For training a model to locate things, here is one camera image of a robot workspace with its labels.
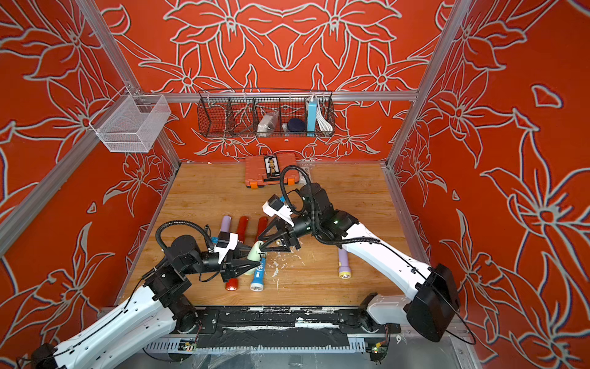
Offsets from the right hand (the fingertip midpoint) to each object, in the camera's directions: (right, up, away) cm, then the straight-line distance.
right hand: (260, 247), depth 59 cm
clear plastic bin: (-57, +41, +31) cm, 77 cm away
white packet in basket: (-2, +41, +33) cm, 52 cm away
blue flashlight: (-3, -16, +21) cm, 27 cm away
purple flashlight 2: (+27, -14, +22) cm, 38 cm away
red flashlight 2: (-4, 0, +38) cm, 38 cm away
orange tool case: (-4, +23, +48) cm, 54 cm away
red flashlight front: (-13, -19, +19) cm, 30 cm away
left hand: (-1, -4, +4) cm, 6 cm away
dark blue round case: (+10, +42, +37) cm, 57 cm away
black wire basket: (-4, +48, +39) cm, 61 cm away
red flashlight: (-13, -2, +34) cm, 37 cm away
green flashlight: (-2, -2, 0) cm, 3 cm away
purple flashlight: (-20, 0, +35) cm, 40 cm away
